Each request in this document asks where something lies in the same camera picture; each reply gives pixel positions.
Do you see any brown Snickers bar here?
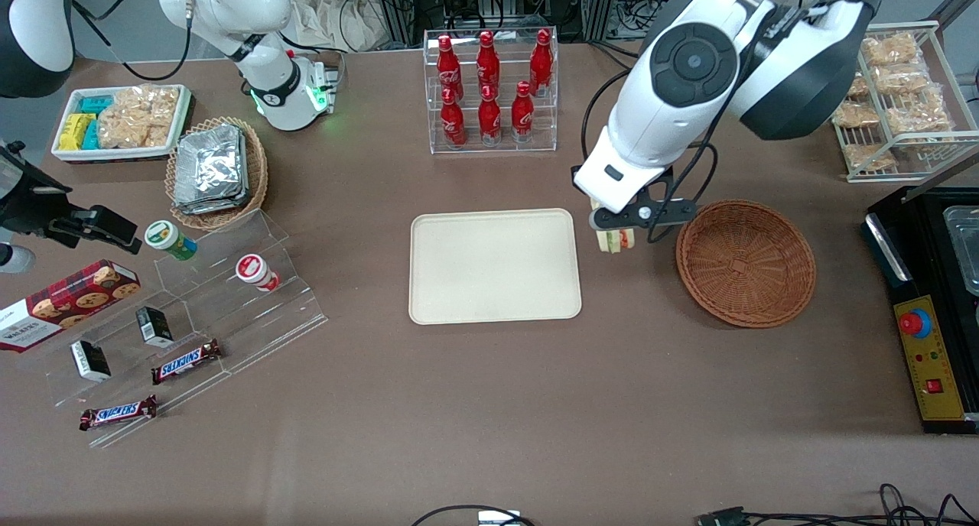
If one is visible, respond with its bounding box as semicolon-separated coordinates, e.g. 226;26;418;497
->
79;394;159;433
151;339;225;386

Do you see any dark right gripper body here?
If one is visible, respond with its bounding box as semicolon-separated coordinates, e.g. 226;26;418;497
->
0;141;74;235

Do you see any black cable with connector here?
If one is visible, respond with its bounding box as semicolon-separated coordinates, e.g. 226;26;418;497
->
696;483;979;526

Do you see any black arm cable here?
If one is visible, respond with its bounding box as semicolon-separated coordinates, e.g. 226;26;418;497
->
581;29;766;245
72;0;194;82

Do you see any clear bag of crackers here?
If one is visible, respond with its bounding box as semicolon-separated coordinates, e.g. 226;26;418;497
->
96;85;181;150

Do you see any black metal appliance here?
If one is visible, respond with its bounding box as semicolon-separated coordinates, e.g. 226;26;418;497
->
863;183;979;436

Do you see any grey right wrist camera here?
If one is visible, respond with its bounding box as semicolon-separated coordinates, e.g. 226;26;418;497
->
0;243;37;275

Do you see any black looped cable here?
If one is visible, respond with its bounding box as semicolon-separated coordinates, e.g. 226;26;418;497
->
411;505;538;526

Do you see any triangular sandwich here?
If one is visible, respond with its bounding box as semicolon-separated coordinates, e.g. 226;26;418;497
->
590;199;636;256

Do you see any steel appliance pan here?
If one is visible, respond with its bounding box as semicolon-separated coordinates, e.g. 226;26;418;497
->
943;205;979;297

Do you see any white rectangular snack tray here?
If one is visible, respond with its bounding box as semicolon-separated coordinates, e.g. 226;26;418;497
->
51;84;194;164

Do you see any beige plastic tray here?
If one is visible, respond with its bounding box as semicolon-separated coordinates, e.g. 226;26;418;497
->
408;208;584;326

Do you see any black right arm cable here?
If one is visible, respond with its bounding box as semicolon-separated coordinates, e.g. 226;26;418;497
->
72;0;194;82

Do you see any yellow snack packet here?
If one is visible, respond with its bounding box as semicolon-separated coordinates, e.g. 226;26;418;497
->
58;113;96;151

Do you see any red lidded snack cup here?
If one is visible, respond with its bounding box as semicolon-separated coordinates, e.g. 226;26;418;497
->
235;254;281;293

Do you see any clear acrylic bottle rack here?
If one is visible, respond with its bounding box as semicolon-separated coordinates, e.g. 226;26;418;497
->
423;27;559;156

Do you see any beige cloth bag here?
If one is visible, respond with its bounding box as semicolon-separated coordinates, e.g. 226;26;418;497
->
286;0;392;54

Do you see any light wicker basket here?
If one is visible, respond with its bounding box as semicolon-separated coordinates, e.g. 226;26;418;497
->
164;115;270;232

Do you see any clear acrylic stepped display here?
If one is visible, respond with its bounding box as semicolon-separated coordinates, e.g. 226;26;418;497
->
15;209;330;450

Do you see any white wire rack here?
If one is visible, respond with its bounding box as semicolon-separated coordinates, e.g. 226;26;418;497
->
831;20;979;184

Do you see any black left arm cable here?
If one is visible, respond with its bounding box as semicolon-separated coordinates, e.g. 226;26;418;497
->
581;29;766;245

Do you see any yellow control panel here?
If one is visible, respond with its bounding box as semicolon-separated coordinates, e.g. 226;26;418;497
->
893;295;967;422

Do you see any red cola bottle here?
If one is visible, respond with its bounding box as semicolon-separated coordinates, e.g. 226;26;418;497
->
437;34;464;102
440;88;467;149
529;28;554;97
478;85;503;146
510;81;535;144
476;31;501;99

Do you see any small black box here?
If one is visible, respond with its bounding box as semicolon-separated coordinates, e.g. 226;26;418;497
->
135;306;175;349
70;339;112;383

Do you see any empty-bottomed brown wicker basket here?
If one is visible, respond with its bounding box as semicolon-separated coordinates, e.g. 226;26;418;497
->
675;199;817;329

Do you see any red tartan cookie box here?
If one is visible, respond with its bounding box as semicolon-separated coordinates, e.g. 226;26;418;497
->
0;258;141;353

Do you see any silver foil pack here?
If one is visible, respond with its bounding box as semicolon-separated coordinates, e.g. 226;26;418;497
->
172;182;251;216
174;124;247;204

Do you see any green lidded snack cup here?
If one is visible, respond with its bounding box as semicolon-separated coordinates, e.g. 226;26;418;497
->
144;220;198;262

